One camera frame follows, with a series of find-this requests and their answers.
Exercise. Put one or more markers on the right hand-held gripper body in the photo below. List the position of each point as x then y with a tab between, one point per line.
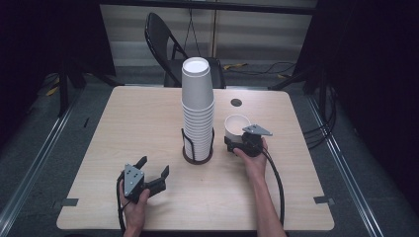
253	143

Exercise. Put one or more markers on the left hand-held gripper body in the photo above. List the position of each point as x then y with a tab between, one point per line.
133	181

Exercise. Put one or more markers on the single white paper cup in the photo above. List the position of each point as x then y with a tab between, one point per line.
234	126

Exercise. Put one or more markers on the stack of white paper cups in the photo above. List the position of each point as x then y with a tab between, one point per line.
197	98

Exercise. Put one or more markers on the person's right hand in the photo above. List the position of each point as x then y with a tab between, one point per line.
255	164

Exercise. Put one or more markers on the person's left hand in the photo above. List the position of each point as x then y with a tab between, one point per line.
135	210

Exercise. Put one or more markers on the dark round table grommet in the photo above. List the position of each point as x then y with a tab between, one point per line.
236	102

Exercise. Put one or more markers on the grey tape strip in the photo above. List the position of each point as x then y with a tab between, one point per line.
323	199
67	202

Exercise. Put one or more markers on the yellow floor tape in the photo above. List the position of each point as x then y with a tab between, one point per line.
234	66

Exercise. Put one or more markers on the dark metal stand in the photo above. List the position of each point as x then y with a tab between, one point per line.
64	89

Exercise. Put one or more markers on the black folding chair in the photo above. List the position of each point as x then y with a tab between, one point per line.
161	42

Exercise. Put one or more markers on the metal floor rail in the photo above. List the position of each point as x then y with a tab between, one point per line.
36	164
346	171

